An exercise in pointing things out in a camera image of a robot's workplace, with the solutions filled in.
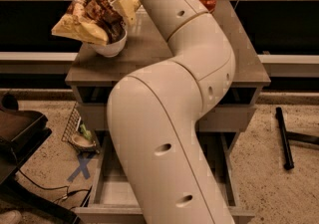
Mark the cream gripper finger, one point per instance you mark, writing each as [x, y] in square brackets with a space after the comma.
[127, 9]

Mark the brown and yellow chip bag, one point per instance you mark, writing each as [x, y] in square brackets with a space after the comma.
[92, 21]

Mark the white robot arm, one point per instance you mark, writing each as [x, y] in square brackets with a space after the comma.
[152, 114]

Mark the white bowl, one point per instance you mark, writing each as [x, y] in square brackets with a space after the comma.
[111, 50]

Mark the grey cabinet with counter top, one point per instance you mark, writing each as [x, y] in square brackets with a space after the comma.
[92, 76]

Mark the small bowl in basket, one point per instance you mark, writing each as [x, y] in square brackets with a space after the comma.
[81, 143]

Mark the orange soda can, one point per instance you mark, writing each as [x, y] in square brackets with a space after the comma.
[209, 5]

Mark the green item in basket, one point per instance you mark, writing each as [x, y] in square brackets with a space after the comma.
[85, 133]

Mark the blue tape cross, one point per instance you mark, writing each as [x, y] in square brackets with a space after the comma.
[83, 159]

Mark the open bottom drawer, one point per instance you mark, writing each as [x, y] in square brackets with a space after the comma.
[112, 200]

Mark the black floor stand bar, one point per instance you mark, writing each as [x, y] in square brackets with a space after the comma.
[289, 164]

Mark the white shoe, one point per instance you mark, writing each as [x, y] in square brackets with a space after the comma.
[10, 217]

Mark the wire basket on floor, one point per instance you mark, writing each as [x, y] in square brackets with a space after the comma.
[73, 127]

